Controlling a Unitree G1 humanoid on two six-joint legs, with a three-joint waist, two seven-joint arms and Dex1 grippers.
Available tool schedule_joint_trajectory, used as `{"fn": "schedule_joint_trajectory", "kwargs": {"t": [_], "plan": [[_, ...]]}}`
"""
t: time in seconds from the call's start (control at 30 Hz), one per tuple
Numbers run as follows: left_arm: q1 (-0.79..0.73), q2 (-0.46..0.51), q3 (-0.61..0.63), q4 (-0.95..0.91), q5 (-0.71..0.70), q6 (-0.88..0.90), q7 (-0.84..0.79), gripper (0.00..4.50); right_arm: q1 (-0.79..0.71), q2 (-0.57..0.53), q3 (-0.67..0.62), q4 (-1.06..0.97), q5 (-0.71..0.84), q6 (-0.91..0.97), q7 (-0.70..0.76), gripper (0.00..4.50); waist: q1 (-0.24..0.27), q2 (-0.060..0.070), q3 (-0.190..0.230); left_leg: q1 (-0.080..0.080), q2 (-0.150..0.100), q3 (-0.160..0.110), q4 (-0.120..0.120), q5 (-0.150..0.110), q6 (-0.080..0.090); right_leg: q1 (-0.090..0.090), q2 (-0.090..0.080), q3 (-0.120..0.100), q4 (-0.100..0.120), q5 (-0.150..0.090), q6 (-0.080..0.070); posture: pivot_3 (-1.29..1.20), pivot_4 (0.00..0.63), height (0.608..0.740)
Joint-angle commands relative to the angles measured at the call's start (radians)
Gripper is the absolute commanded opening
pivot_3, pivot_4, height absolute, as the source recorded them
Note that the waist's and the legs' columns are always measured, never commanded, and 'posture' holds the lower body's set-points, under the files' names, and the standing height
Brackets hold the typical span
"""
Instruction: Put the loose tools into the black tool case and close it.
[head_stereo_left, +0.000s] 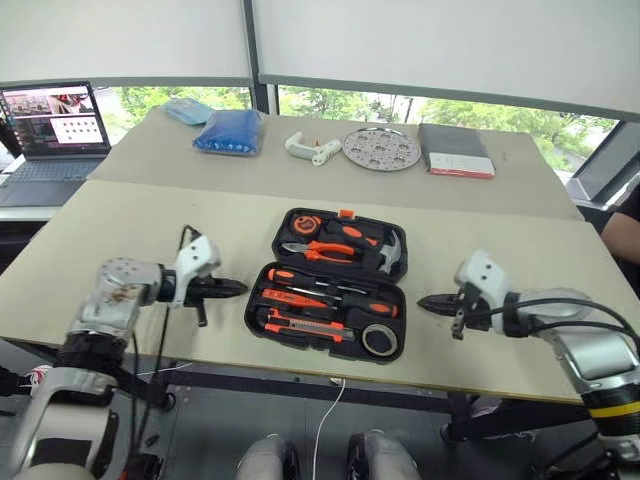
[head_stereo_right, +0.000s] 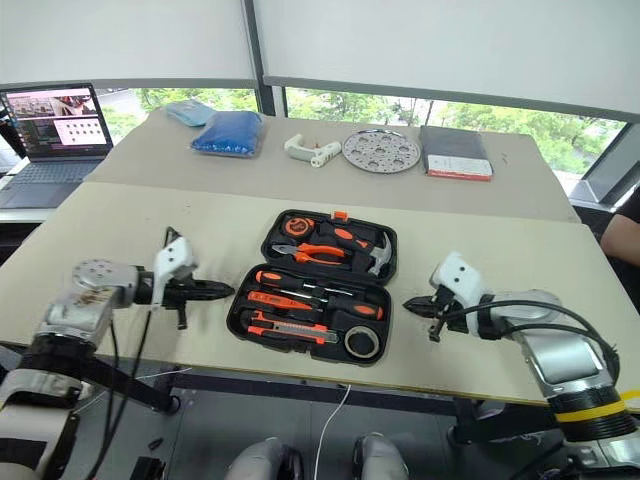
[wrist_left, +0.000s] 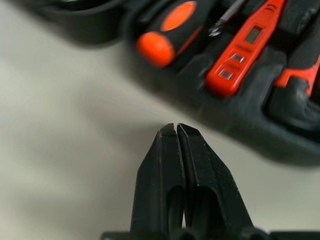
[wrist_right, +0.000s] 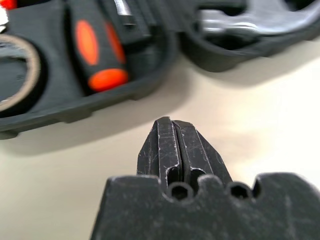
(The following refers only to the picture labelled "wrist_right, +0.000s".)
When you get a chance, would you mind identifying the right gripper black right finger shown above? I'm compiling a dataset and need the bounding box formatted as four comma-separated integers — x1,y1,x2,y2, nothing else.
172,119,234,187

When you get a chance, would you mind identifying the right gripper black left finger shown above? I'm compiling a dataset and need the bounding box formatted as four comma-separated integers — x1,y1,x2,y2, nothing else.
135,116,180,181

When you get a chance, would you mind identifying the black orange screwdriver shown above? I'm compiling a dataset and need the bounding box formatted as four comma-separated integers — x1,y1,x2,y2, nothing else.
65,0,130,93

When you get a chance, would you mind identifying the black electrical tape roll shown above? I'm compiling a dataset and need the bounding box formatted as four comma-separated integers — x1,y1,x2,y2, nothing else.
0,33,49,119

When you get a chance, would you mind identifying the black tool case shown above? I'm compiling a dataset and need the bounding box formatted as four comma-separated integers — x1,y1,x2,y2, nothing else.
0,0,320,140

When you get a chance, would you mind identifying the black orange claw hammer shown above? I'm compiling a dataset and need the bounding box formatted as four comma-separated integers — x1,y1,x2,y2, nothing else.
197,0,320,36

